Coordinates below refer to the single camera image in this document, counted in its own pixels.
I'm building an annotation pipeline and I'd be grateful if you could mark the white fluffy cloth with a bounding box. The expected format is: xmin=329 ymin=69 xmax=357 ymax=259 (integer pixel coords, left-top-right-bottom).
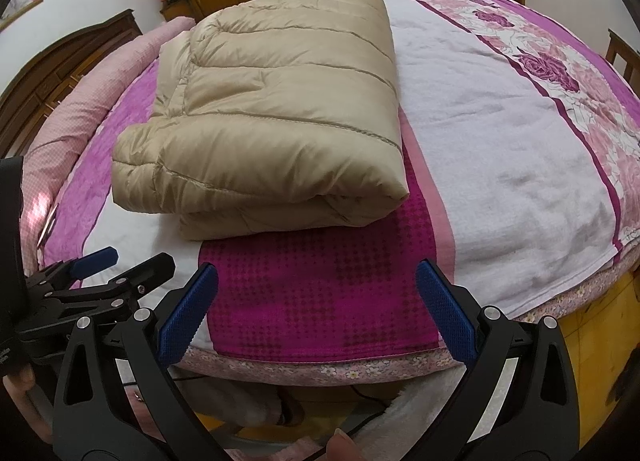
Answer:
xmin=190 ymin=376 xmax=481 ymax=461

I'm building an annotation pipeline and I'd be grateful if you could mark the pink striped floral blanket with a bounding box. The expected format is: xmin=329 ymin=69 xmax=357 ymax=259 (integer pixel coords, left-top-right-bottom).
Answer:
xmin=37 ymin=0 xmax=640 ymax=359

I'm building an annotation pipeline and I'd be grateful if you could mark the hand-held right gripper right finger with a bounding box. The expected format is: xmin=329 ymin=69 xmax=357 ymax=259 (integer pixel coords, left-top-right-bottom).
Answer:
xmin=415 ymin=259 xmax=593 ymax=461

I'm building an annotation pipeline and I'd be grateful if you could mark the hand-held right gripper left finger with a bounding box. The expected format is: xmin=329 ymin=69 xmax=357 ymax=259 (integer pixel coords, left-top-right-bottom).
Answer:
xmin=52 ymin=262 xmax=220 ymax=461

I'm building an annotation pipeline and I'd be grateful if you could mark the beige down jacket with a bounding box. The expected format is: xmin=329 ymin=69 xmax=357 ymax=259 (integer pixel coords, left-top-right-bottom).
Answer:
xmin=111 ymin=0 xmax=412 ymax=242

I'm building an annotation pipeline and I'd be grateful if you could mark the wooden chair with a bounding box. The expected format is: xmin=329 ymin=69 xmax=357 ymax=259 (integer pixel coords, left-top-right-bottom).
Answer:
xmin=606 ymin=28 xmax=640 ymax=87

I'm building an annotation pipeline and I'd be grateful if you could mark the person's right hand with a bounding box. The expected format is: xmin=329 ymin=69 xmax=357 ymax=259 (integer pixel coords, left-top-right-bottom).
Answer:
xmin=325 ymin=428 xmax=362 ymax=461

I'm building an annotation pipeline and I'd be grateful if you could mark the framed wall picture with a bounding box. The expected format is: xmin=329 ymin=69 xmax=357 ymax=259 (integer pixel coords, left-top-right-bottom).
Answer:
xmin=0 ymin=0 xmax=45 ymax=33

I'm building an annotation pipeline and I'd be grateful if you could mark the person's left hand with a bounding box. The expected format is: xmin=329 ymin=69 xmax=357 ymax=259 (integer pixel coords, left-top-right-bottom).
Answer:
xmin=2 ymin=368 xmax=40 ymax=443

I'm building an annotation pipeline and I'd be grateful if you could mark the dark wooden headboard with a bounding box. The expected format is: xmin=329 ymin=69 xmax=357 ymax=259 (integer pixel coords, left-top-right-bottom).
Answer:
xmin=0 ymin=8 xmax=143 ymax=159

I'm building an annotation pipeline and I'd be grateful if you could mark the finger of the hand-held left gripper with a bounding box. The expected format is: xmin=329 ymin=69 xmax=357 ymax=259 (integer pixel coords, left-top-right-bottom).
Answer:
xmin=27 ymin=247 xmax=119 ymax=294
xmin=47 ymin=252 xmax=176 ymax=324

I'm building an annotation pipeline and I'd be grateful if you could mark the black cable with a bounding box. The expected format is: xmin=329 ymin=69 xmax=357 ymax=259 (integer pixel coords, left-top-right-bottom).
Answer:
xmin=320 ymin=383 xmax=396 ymax=461

